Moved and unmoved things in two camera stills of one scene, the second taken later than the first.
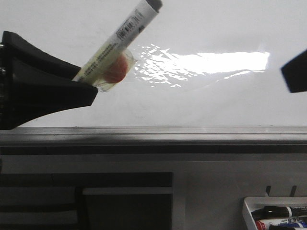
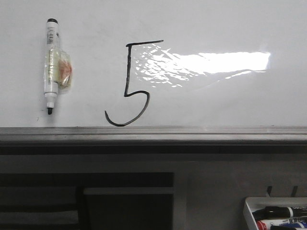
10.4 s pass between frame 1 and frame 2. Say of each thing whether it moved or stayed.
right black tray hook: stayed
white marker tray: stayed
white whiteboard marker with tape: moved
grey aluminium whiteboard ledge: stayed
